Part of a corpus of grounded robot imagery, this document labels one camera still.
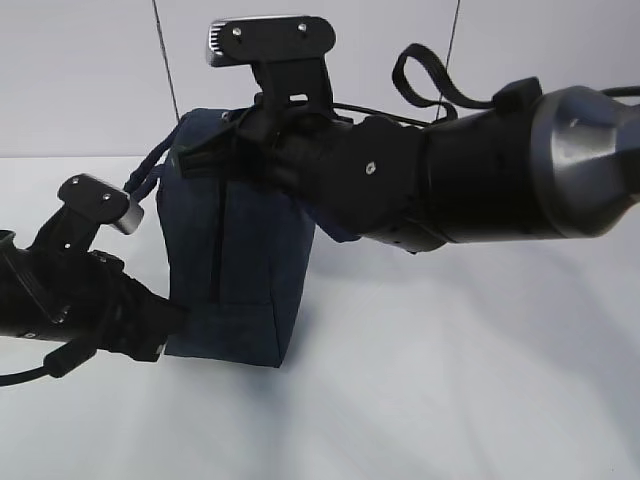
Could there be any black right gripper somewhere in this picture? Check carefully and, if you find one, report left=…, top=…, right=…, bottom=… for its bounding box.
left=177, top=93, right=350, bottom=183

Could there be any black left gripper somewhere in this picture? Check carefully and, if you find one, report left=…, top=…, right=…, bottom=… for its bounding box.
left=64, top=250, right=189, bottom=361

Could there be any navy blue lunch bag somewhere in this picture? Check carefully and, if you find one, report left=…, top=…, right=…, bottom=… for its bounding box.
left=124, top=108, right=357, bottom=368

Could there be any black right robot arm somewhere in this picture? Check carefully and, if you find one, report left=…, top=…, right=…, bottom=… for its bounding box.
left=178, top=80, right=639, bottom=252

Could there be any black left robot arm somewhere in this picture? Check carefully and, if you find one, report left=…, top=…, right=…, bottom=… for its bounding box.
left=1, top=230, right=188, bottom=362

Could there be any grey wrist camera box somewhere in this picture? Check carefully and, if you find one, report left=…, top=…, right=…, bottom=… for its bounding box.
left=57, top=173, right=144, bottom=235
left=205, top=15, right=336, bottom=68

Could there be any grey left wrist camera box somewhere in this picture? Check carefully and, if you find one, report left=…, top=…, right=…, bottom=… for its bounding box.
left=57, top=173, right=144, bottom=235

